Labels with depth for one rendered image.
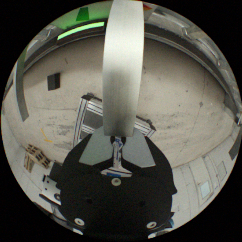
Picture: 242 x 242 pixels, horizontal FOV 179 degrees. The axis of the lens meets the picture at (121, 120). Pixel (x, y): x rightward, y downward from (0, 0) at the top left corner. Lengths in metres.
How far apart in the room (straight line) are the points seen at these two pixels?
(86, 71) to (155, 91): 0.81
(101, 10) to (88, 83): 0.87
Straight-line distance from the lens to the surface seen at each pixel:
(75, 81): 1.07
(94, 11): 0.27
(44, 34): 0.39
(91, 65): 0.99
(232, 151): 0.24
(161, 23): 0.32
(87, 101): 0.82
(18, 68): 0.26
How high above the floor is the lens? 0.93
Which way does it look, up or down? 58 degrees down
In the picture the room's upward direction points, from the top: 180 degrees clockwise
